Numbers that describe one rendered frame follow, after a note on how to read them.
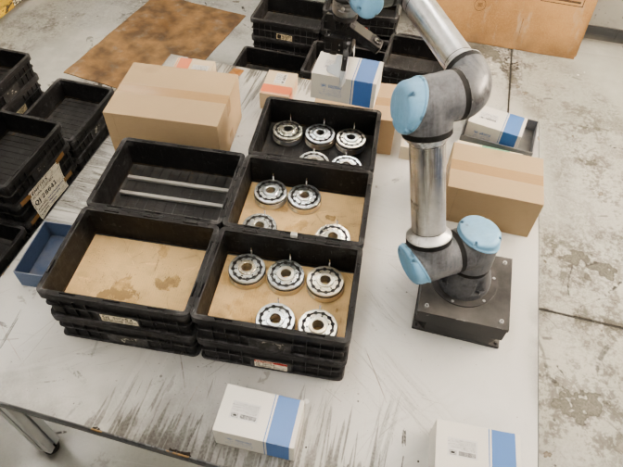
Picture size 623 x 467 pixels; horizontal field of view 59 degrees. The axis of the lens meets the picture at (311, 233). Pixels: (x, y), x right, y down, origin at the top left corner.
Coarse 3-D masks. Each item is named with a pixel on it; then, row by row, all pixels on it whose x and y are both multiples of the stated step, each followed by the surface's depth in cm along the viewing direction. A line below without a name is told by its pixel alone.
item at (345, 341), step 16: (288, 240) 152; (304, 240) 152; (320, 240) 152; (208, 272) 144; (352, 288) 142; (352, 304) 139; (192, 320) 137; (208, 320) 135; (224, 320) 135; (352, 320) 136; (288, 336) 134; (304, 336) 133; (320, 336) 133; (336, 336) 133
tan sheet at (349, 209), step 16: (288, 192) 177; (320, 192) 177; (256, 208) 172; (288, 208) 172; (320, 208) 173; (336, 208) 173; (352, 208) 173; (288, 224) 168; (304, 224) 168; (320, 224) 169; (352, 224) 169; (352, 240) 165
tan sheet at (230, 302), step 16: (224, 272) 156; (304, 272) 157; (224, 288) 153; (256, 288) 153; (304, 288) 154; (224, 304) 150; (240, 304) 150; (256, 304) 150; (288, 304) 150; (304, 304) 150; (320, 304) 150; (336, 304) 151; (240, 320) 147; (336, 320) 148
